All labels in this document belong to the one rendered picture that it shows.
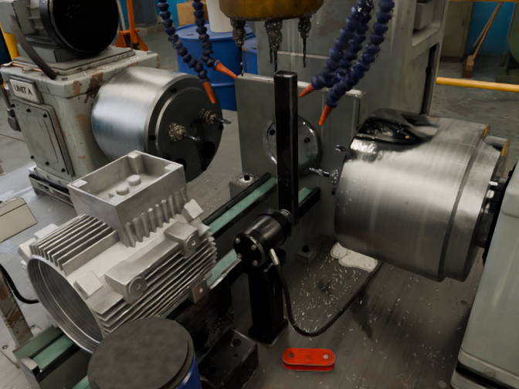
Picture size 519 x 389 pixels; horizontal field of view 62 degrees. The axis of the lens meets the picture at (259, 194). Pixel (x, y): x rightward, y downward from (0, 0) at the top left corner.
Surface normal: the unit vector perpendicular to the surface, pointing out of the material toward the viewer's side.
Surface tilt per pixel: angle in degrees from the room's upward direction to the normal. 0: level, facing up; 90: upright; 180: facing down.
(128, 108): 51
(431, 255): 99
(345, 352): 0
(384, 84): 90
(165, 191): 90
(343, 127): 90
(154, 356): 0
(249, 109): 90
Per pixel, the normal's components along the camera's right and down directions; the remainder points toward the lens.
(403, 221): -0.58, 0.25
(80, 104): 0.81, 0.27
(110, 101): -0.48, -0.19
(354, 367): -0.06, -0.85
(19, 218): 0.72, -0.11
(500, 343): -0.58, 0.45
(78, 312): 0.43, -0.54
